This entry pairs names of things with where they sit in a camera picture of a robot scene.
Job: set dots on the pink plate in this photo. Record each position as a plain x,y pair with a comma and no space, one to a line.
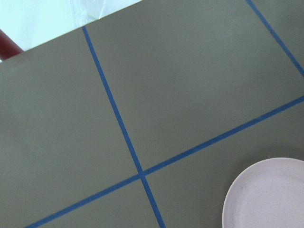
267,194

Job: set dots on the red cylinder bottle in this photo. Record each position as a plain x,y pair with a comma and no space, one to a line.
8,48

